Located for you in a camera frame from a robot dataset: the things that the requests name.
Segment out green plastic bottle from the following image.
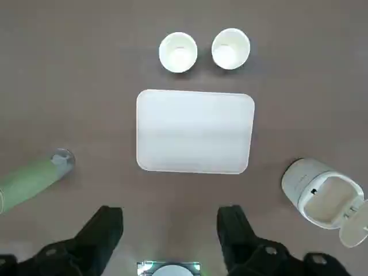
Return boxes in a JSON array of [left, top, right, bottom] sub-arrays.
[[0, 148, 76, 215]]

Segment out white disposable paper cup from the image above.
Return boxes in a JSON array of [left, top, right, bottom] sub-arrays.
[[159, 32, 198, 73], [211, 28, 251, 70]]

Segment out white rectangular mat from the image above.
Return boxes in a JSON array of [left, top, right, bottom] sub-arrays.
[[136, 89, 255, 175]]

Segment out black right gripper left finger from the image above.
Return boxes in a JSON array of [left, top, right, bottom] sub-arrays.
[[0, 205, 124, 276]]

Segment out white bin with lid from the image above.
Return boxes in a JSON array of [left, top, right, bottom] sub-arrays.
[[281, 157, 368, 248]]

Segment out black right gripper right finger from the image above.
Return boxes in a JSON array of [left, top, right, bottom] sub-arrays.
[[217, 204, 350, 276]]

